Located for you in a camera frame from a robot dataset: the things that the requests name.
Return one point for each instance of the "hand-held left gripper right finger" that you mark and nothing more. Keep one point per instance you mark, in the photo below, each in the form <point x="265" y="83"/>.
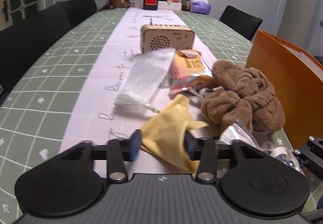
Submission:
<point x="188" y="144"/>

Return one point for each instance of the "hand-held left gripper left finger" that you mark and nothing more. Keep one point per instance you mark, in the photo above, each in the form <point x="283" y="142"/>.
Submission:
<point x="135" y="145"/>

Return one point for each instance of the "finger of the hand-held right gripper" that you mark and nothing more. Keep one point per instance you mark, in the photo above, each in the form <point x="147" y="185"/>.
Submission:
<point x="314" y="156"/>

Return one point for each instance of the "yellow cloth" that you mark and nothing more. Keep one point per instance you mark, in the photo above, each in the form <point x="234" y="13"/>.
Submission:
<point x="166" y="128"/>

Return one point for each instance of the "white mesh cloth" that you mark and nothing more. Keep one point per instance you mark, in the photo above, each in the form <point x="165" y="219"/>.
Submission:
<point x="149" y="75"/>

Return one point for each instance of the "orange cardboard box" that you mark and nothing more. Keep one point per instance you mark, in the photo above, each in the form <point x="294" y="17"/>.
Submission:
<point x="282" y="80"/>

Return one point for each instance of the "clear plastic bag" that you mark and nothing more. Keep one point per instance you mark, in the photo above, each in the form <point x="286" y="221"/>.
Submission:
<point x="239" y="133"/>

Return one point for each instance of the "brown plush towel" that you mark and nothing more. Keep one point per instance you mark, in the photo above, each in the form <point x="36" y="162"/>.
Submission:
<point x="242" y="93"/>

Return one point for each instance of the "pink snack packet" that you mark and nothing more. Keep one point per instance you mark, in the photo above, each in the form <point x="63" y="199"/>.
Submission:
<point x="189" y="67"/>

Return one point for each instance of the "white printed table runner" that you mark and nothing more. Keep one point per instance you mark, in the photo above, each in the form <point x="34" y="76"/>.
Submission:
<point x="113" y="45"/>

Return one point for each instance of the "wooden radio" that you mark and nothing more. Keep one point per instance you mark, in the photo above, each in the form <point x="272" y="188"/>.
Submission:
<point x="166" y="37"/>

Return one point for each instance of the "purple tissue pack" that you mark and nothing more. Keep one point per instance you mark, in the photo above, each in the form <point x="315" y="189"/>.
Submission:
<point x="200" y="7"/>

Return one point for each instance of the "white box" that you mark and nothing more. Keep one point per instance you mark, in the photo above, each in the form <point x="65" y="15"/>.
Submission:
<point x="169" y="6"/>

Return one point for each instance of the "dark glass jar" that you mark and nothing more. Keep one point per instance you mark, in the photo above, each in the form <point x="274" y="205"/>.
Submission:
<point x="185" y="4"/>

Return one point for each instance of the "plain cream door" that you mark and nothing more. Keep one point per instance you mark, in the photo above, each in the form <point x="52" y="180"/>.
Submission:
<point x="297" y="12"/>

